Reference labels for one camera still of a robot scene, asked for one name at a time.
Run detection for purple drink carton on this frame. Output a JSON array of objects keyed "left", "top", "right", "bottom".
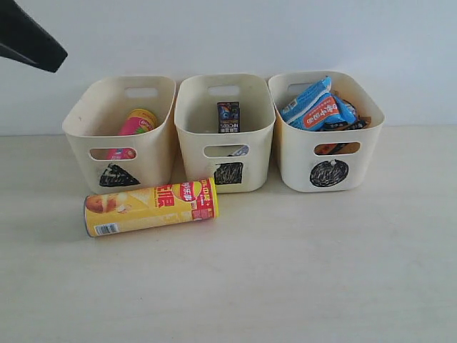
[{"left": 217, "top": 101, "right": 241, "bottom": 134}]

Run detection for orange noodle packet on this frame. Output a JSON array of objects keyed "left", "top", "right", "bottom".
[{"left": 313, "top": 91, "right": 373, "bottom": 155}]

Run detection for cream bin with circle mark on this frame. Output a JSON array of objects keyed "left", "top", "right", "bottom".
[{"left": 268, "top": 71, "right": 385, "bottom": 192}]

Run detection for yellow chips can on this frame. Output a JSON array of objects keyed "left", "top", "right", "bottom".
[{"left": 84, "top": 177, "right": 219, "bottom": 237}]

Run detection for cream bin with triangle mark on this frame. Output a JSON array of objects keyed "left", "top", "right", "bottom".
[{"left": 62, "top": 76, "right": 178, "bottom": 194}]

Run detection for blue white milk carton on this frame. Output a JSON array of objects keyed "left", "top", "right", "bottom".
[{"left": 228, "top": 145, "right": 249, "bottom": 157}]

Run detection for cream bin with square mark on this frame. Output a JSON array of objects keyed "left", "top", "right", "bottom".
[{"left": 174, "top": 74, "right": 276, "bottom": 193}]

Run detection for blue noodle packet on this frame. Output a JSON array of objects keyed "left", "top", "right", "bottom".
[{"left": 279, "top": 76, "right": 354, "bottom": 131}]

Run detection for pink chips can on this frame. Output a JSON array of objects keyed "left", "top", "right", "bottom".
[{"left": 106, "top": 109, "right": 159, "bottom": 160}]

